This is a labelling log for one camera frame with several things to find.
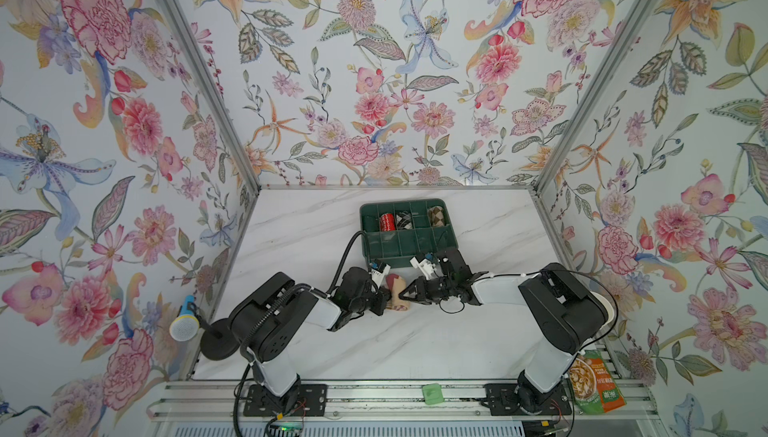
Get black round stand base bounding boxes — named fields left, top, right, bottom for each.
left=200, top=319, right=240, bottom=361

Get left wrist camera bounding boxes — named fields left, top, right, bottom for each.
left=369, top=261, right=391, bottom=288

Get black white argyle rolled sock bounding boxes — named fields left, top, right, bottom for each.
left=394, top=210, right=414, bottom=230

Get green divided organizer tray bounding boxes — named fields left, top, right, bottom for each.
left=359, top=199, right=459, bottom=269

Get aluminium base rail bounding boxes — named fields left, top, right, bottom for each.
left=146, top=378, right=661, bottom=423

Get red rolled sock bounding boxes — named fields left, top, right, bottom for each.
left=378, top=213, right=397, bottom=232

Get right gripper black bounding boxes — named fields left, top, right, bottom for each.
left=399, top=277, right=456, bottom=304

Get green snack packet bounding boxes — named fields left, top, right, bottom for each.
left=568, top=350, right=626, bottom=415

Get blue white toy microphone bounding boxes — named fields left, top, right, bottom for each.
left=168, top=295, right=200, bottom=342

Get green sticky tag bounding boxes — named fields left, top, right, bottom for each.
left=421, top=383, right=445, bottom=406

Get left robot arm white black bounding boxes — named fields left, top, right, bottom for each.
left=225, top=261, right=390, bottom=398

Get brown checkered rolled sock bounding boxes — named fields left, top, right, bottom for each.
left=427, top=206, right=447, bottom=227

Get striped tan maroon purple sock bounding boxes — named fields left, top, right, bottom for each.
left=386, top=274, right=410, bottom=312

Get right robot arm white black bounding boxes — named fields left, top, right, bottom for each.
left=398, top=247, right=618, bottom=402

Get stacked paper cups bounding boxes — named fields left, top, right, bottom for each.
left=592, top=292, right=616, bottom=334

